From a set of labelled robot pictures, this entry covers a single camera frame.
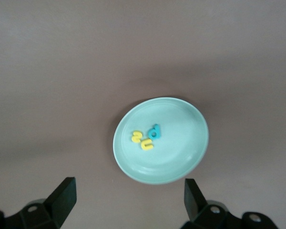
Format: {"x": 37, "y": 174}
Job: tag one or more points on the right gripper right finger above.
{"x": 200, "y": 212}

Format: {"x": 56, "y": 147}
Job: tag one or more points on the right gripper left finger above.
{"x": 54, "y": 210}

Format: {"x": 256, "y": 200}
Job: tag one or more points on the yellow foam letter u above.
{"x": 144, "y": 144}

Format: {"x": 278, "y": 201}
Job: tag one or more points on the teal foam letter p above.
{"x": 158, "y": 130}

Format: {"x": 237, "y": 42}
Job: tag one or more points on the yellow foam letter s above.
{"x": 135, "y": 137}

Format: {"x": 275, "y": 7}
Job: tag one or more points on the green plate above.
{"x": 176, "y": 148}

